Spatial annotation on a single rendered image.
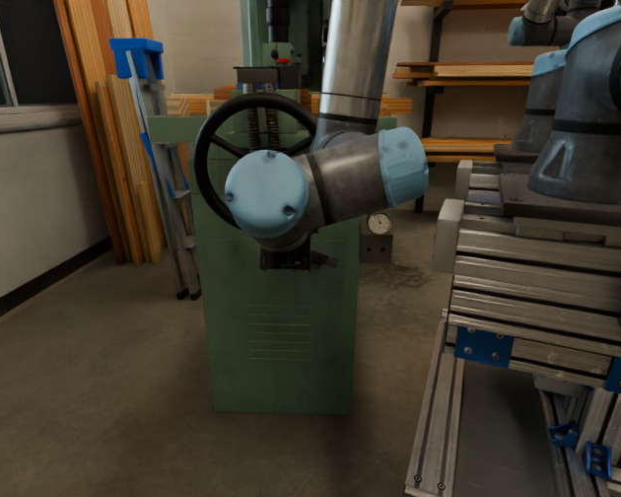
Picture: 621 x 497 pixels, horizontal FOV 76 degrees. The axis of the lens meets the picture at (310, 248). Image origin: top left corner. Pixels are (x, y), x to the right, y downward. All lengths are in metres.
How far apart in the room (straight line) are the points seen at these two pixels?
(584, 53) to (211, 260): 0.90
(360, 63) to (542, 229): 0.35
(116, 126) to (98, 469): 1.69
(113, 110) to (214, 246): 1.48
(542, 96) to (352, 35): 0.71
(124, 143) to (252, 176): 2.11
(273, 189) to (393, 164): 0.11
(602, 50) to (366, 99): 0.29
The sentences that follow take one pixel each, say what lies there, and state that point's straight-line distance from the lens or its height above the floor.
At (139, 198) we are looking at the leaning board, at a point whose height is 0.39.
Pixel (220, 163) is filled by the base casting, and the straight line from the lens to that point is 1.04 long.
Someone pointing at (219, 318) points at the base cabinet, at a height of 0.35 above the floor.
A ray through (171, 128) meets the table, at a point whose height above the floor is 0.87.
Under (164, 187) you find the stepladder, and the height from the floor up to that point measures 0.56.
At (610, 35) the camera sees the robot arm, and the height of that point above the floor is 1.02.
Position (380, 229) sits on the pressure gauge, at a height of 0.64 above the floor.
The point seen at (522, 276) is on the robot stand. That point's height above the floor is 0.70.
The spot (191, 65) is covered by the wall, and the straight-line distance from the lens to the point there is 3.73.
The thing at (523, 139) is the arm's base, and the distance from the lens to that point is 1.15.
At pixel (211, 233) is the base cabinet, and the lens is 1.10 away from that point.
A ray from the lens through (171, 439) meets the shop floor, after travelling 1.37.
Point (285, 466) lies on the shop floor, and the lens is 1.25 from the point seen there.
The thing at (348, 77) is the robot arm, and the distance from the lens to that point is 0.50.
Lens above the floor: 0.95
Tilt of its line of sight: 21 degrees down
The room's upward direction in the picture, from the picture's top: straight up
